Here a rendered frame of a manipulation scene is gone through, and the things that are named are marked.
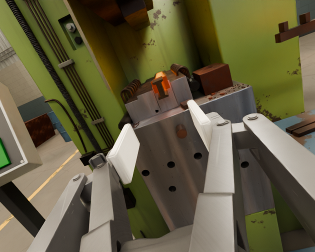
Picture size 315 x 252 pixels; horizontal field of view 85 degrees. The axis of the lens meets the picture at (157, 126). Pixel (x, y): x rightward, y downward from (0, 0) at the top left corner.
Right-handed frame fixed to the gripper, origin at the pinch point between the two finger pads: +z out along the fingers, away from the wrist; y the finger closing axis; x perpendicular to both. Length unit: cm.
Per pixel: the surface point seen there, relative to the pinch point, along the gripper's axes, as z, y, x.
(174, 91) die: 35.0, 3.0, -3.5
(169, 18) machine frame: 83, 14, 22
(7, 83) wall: 701, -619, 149
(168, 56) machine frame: 83, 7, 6
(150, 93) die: 35.0, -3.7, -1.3
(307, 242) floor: 43, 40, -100
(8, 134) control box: 23.3, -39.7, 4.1
